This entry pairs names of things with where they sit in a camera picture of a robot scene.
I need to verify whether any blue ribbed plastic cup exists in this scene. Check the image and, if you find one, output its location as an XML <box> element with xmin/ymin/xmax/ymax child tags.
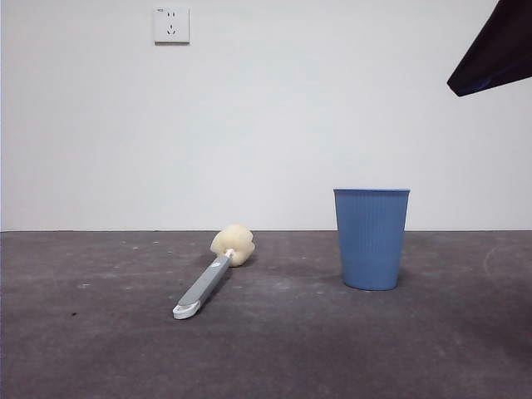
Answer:
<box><xmin>332</xmin><ymin>187</ymin><xmax>411</xmax><ymax>291</ymax></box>

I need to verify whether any grey-handled sponge cup brush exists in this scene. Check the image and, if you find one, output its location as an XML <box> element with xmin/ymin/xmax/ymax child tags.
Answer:
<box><xmin>171</xmin><ymin>223</ymin><xmax>256</xmax><ymax>321</ymax></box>

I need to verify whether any white wall socket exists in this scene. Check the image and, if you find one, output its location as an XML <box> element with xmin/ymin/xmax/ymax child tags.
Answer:
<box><xmin>153</xmin><ymin>6</ymin><xmax>191</xmax><ymax>46</ymax></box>

